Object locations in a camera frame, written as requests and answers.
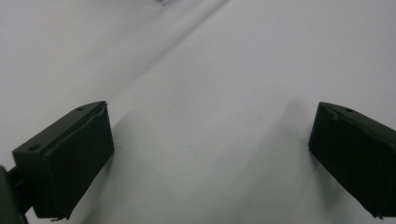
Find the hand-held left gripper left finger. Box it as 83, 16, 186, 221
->
12, 101, 115, 220

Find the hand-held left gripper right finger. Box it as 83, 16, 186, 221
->
308, 102, 396, 218

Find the white table sheet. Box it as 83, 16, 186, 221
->
0, 0, 396, 224

